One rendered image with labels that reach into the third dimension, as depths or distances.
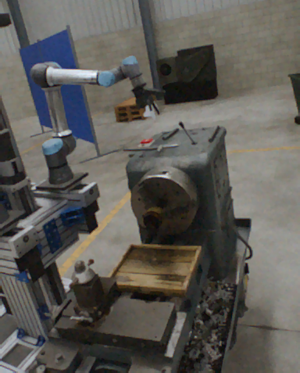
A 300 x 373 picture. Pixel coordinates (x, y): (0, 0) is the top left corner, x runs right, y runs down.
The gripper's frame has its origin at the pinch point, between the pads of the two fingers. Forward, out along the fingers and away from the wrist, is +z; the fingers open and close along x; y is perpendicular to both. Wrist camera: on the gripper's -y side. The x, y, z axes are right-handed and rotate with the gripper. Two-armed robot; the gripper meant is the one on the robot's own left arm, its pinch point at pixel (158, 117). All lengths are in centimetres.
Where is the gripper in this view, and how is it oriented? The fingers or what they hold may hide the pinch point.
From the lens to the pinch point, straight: 194.6
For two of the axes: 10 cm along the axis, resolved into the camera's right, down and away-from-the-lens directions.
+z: 4.0, 8.7, 2.9
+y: -9.0, 3.2, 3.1
